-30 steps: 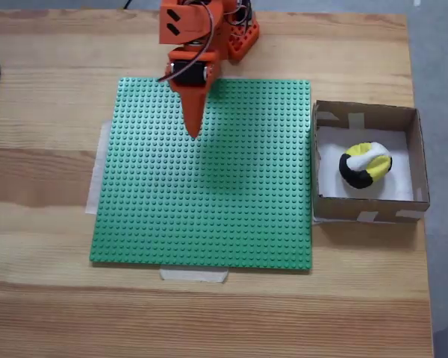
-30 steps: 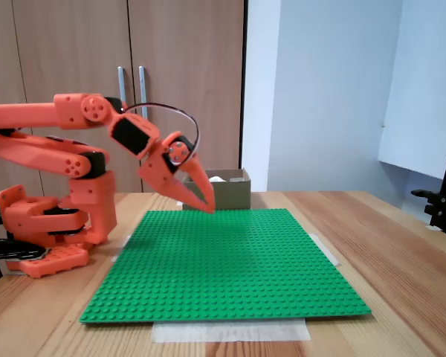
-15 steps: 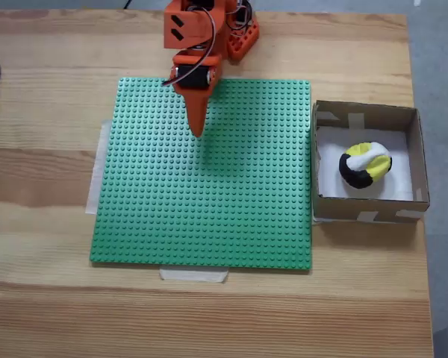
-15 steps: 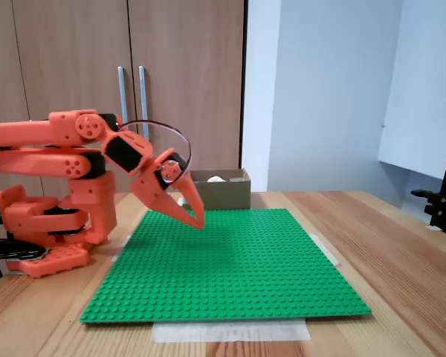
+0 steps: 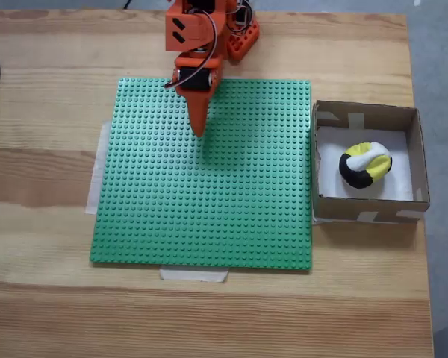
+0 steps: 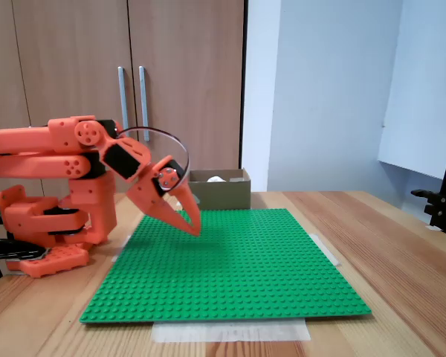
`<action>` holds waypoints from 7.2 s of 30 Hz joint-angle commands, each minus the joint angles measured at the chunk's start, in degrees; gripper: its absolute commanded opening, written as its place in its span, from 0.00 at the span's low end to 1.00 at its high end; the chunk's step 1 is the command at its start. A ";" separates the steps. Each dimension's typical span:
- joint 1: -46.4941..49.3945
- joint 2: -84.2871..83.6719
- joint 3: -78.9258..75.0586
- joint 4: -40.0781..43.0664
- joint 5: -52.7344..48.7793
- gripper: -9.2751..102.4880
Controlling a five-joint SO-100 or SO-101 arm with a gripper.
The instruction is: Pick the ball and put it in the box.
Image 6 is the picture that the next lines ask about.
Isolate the brown cardboard box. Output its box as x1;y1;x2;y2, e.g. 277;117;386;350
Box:
188;167;252;210

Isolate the narrow translucent tape strip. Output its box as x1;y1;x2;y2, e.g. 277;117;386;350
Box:
111;234;132;263
308;232;341;267

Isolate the green studded baseplate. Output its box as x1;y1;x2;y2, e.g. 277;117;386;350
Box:
78;208;372;325

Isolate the wide translucent tape strip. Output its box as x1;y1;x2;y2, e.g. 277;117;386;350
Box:
151;319;312;344

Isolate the black table clamp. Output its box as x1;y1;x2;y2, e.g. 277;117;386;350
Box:
0;239;51;261

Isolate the brown wooden cabinet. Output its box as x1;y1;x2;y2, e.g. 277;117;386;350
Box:
0;0;248;194

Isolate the thin gripper servo cable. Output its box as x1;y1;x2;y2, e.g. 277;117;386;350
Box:
114;126;190;190

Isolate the silver cabinet door handle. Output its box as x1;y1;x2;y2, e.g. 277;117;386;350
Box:
138;65;151;142
117;65;131;139

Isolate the black camera stand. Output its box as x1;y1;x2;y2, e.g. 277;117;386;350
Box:
410;109;446;234

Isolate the white wall panel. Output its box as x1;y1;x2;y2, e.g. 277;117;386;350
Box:
377;0;446;181

